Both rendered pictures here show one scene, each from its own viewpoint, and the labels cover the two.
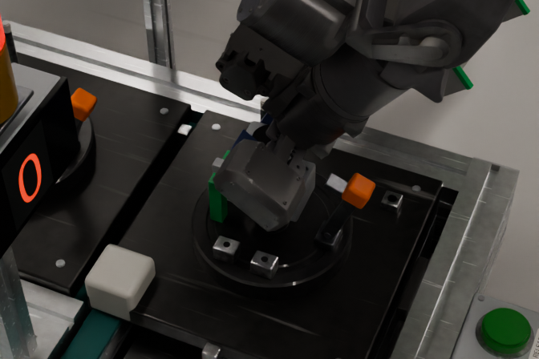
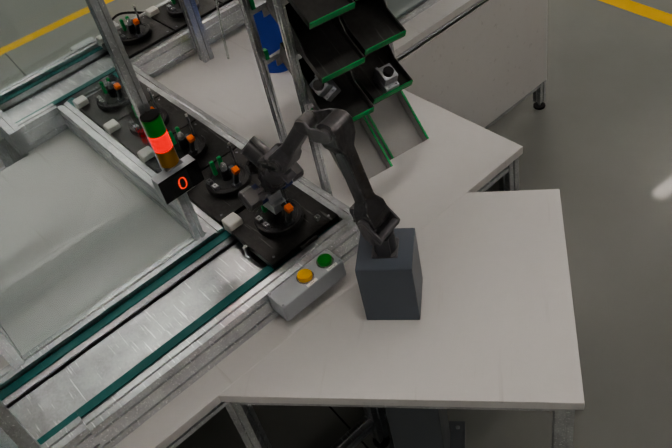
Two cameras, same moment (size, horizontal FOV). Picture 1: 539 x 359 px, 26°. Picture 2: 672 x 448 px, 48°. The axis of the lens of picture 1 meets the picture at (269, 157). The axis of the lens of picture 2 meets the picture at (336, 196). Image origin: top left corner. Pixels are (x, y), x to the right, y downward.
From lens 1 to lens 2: 135 cm
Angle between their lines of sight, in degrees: 25
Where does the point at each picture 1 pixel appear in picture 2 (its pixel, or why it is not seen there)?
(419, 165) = (337, 209)
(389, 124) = not seen: hidden behind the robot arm
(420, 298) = (309, 246)
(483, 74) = (404, 187)
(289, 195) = (254, 202)
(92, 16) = not seen: hidden behind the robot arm
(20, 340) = (198, 231)
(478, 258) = (333, 239)
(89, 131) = (246, 179)
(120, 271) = (231, 219)
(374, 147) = (329, 201)
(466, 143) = not seen: hidden behind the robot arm
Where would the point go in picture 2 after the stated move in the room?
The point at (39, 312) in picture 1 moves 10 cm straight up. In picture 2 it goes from (211, 227) to (201, 203)
